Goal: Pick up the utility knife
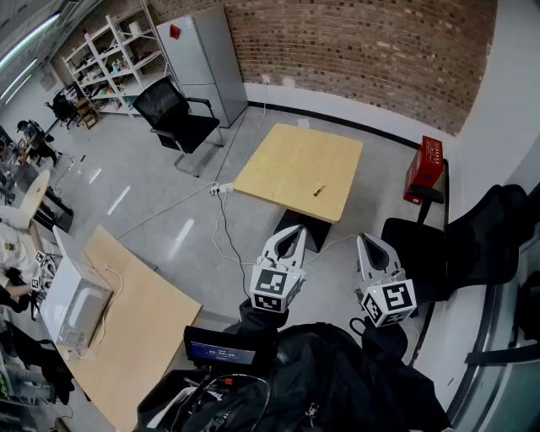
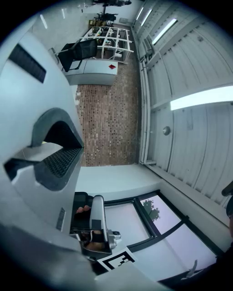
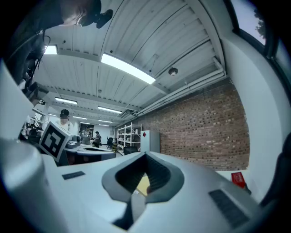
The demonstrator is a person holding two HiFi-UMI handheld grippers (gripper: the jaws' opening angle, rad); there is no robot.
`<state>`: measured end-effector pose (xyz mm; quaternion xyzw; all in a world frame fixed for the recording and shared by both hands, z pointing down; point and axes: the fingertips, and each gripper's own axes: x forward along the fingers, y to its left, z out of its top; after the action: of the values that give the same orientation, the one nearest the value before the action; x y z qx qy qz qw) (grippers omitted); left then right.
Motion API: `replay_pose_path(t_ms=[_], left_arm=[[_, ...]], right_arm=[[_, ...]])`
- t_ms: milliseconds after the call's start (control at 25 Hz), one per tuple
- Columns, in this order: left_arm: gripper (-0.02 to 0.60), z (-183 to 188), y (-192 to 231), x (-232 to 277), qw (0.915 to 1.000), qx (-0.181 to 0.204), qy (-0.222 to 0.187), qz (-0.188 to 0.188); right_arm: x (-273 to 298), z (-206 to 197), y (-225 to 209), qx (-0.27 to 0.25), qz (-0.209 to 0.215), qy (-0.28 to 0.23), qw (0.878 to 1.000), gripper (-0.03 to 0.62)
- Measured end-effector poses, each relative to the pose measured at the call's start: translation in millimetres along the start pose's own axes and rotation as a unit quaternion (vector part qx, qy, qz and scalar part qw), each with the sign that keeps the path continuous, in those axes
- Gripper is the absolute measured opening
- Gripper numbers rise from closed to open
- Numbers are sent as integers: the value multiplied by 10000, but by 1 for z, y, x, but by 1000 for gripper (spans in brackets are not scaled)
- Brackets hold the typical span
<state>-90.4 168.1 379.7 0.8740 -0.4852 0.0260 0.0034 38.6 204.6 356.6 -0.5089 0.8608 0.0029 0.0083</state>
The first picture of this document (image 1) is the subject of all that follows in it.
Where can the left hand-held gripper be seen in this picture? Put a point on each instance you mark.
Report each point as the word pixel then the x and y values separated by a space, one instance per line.
pixel 270 287

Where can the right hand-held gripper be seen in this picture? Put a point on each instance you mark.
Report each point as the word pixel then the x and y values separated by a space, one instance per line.
pixel 392 301

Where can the person's right forearm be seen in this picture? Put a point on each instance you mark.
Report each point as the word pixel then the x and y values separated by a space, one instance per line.
pixel 384 341

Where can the person's left forearm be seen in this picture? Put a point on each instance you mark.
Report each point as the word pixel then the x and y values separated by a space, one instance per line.
pixel 261 320

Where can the black office chair with armrest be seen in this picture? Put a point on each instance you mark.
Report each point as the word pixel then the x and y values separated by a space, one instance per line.
pixel 422 253

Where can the square wooden table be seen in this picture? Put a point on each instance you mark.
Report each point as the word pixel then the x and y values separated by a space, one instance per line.
pixel 295 169

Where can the white power strip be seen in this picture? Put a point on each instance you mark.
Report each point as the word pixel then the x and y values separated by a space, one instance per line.
pixel 221 188

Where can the red box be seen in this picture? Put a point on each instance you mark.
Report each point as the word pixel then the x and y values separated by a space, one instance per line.
pixel 424 169

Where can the white paper sheet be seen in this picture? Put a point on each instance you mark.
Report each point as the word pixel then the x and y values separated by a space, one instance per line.
pixel 303 123

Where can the black chest-mounted screen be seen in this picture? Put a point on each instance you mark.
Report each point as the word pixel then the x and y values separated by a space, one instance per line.
pixel 219 350

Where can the person's black jacket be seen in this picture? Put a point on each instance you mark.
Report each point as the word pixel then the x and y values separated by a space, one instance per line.
pixel 337 379

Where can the long wooden desk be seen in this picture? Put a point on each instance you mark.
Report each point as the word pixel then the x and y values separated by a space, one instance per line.
pixel 143 316

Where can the black mesh visitor chair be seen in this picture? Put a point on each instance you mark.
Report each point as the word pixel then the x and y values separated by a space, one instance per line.
pixel 169 109

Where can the white microwave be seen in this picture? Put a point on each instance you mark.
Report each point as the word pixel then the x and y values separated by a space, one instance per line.
pixel 80 304

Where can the white box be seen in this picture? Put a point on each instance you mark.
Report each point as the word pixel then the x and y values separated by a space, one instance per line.
pixel 63 244

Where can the white storage shelf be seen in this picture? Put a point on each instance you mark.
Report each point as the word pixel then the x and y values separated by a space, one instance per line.
pixel 126 86

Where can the small wooden stool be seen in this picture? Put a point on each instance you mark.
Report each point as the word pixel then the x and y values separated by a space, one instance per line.
pixel 87 114

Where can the red sign on refrigerator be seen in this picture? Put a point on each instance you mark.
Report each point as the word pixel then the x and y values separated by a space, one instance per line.
pixel 174 32

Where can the round white table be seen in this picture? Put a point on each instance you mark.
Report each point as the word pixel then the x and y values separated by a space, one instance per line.
pixel 36 194

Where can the black swivel chair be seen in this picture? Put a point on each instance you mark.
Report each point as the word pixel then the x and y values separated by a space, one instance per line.
pixel 63 109

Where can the long ceiling light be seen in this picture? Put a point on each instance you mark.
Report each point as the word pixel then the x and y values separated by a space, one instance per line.
pixel 19 80
pixel 29 40

